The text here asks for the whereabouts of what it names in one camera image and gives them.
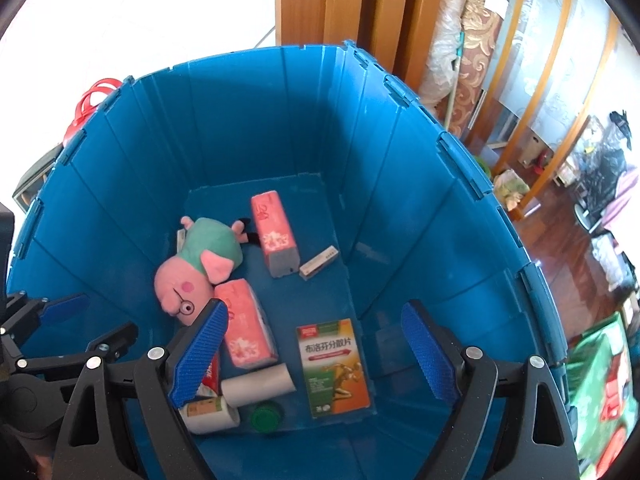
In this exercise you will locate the pile of dark clothes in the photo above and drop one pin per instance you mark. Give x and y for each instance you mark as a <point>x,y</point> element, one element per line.
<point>605,160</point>

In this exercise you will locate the clear plastic bag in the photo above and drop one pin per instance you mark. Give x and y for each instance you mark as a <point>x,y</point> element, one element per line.
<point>510,185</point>

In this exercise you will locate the white paper roll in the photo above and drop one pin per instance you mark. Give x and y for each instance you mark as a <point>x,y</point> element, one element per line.
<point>255,385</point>

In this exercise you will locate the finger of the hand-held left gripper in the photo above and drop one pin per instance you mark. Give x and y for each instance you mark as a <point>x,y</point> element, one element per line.
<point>117,337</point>
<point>62,308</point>

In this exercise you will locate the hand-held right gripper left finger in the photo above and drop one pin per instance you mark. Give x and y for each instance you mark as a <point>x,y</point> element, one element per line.
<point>200,355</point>

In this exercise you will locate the green bottle cap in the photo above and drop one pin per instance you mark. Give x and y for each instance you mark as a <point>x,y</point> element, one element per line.
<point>265,417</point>

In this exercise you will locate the plastic wrapped rolled carpet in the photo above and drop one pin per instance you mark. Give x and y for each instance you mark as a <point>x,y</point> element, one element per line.
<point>442,45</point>

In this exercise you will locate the red white toothpaste tube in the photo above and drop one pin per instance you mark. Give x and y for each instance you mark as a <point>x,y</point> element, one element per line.
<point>212,377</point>

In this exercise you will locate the small white brown box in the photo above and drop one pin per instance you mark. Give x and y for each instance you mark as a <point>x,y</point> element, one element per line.
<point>320,261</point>

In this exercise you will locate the white labelled cylinder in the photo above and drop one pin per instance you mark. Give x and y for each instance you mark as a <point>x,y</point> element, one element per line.
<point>210,417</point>

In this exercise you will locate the pink pig plush toy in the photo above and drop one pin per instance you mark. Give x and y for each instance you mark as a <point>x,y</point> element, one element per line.
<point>210,247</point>

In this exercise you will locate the patterned rolled carpet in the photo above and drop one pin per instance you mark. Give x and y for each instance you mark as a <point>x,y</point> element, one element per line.
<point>480,35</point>

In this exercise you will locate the red plastic bag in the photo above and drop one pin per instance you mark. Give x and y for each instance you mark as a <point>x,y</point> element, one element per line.
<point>87,102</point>

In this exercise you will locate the wooden frame post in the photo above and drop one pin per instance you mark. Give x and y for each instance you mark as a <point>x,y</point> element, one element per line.
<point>345,5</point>

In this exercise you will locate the blue plastic storage bin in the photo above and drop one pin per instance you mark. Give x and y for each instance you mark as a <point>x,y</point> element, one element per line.
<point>400,185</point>

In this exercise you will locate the pink floral tissue pack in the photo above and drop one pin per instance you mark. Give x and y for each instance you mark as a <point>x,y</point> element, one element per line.
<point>247,325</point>
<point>272,230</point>

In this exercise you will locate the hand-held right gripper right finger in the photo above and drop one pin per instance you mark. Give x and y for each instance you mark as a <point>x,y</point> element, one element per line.
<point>430,355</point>

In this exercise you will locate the dark grey device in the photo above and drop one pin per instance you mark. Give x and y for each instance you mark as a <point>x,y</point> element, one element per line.
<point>35,175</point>

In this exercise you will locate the green orange medicine box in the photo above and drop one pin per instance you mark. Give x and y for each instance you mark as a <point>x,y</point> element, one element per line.
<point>330,360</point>

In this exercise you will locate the white plastic bag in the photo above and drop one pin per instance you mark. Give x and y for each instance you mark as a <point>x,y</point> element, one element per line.
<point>612,262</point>

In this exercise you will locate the wooden framed glass partition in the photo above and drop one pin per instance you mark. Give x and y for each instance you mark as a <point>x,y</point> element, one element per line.
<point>545,60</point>

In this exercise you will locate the green red printed bag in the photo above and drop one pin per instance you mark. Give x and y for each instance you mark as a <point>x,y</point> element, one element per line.
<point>595,375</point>

